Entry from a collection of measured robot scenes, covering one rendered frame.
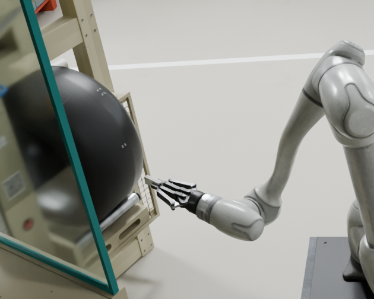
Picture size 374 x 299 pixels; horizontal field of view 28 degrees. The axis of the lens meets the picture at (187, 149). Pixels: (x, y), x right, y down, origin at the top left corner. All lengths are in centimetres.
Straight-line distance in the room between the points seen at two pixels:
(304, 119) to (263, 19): 435
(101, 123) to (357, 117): 93
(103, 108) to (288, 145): 66
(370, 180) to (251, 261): 182
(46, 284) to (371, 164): 90
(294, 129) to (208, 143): 267
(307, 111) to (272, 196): 38
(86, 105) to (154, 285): 152
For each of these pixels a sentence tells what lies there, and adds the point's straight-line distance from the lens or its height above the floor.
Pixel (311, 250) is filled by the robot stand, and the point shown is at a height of 65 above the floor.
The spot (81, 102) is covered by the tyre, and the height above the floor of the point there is 139.
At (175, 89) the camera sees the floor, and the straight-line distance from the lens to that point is 551.
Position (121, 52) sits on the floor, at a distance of 632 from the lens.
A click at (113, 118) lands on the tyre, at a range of 248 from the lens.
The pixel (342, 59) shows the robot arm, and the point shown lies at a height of 157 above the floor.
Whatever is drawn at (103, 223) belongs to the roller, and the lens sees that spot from 269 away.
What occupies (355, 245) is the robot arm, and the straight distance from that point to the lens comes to 240.
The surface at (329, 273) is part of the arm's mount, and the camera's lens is 257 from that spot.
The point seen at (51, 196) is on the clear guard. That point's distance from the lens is 177.
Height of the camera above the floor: 246
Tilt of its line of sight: 31 degrees down
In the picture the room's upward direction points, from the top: 12 degrees counter-clockwise
